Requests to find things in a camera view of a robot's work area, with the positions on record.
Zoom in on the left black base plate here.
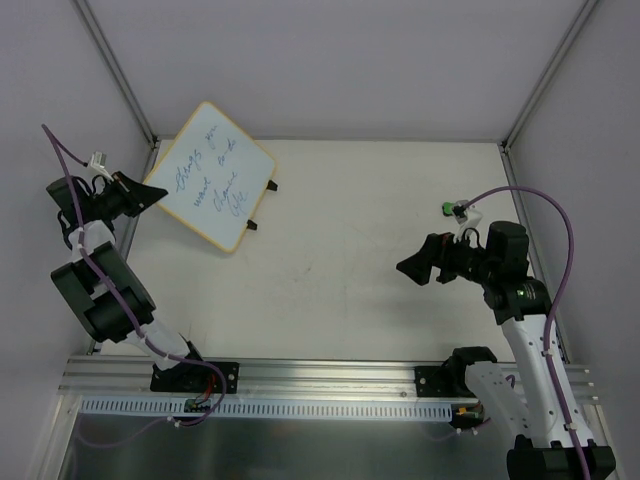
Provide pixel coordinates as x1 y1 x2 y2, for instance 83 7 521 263
150 361 240 394

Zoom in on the white slotted cable duct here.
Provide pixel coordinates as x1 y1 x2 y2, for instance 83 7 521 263
79 396 454 423

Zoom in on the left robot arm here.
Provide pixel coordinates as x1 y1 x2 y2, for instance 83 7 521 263
46 172 216 393

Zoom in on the whiteboard wire stand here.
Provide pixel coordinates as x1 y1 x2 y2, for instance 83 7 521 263
246 179 279 231

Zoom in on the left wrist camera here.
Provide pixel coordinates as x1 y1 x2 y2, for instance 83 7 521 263
86 151 114 184

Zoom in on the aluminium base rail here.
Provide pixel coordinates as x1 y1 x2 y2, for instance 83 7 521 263
58 355 599 404

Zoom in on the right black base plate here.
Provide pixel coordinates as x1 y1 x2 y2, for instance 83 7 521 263
413 365 457 398

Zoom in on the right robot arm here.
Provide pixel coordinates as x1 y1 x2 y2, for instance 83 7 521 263
396 221 616 479

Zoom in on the green whiteboard eraser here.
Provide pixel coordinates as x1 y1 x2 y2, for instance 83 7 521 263
441 202 455 217

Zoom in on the yellow framed whiteboard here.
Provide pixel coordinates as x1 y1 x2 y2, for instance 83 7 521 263
144 101 276 254

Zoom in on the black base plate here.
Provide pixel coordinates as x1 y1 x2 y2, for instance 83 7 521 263
150 361 240 394
413 365 457 398

